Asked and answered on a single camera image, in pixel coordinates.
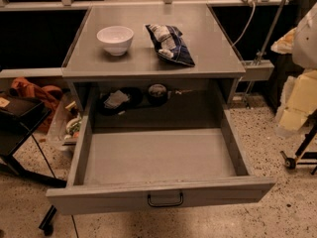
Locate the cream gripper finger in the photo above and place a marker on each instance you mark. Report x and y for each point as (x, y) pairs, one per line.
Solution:
(298, 101)

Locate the grey top drawer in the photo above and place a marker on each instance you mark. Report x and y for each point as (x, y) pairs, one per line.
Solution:
(186, 153)

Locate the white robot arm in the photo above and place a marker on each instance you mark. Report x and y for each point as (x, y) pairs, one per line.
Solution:
(301, 42)

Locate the black wheeled tripod base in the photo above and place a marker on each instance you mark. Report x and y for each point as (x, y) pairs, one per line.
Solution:
(302, 157)

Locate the metal support pole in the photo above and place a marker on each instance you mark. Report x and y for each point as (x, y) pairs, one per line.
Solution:
(260, 69)

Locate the blue chip bag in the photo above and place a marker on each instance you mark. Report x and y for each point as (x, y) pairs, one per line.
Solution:
(169, 44)

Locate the white ceramic bowl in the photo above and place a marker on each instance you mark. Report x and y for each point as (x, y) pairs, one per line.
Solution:
(115, 40)

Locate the clear plastic bin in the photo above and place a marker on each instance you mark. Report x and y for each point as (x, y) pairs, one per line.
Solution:
(57, 135)

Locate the orange cloth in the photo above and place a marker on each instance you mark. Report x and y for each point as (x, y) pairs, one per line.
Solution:
(50, 95)

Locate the black side stand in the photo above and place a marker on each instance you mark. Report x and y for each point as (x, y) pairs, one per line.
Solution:
(20, 118)

